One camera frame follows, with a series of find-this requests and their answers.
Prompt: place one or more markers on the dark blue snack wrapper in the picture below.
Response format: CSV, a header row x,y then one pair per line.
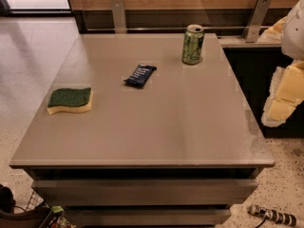
x,y
140,76

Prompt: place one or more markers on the metal bracket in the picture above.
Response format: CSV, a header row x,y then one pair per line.
x,y
118,14
251,32

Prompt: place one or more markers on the green soda can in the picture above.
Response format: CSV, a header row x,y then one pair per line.
x,y
192,44

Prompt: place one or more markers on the green and yellow sponge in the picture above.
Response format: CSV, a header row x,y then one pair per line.
x,y
70,100

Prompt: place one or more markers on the left metal bracket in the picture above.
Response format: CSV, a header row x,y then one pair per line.
x,y
118,14

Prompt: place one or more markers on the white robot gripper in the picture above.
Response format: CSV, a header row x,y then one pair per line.
x,y
294,32

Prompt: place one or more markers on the black white striped tool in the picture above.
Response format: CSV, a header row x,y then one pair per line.
x,y
275,216

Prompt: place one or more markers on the right metal bracket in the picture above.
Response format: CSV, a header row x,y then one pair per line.
x,y
251,32

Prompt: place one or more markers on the metal rail on wall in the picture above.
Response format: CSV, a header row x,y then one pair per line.
x,y
161,30

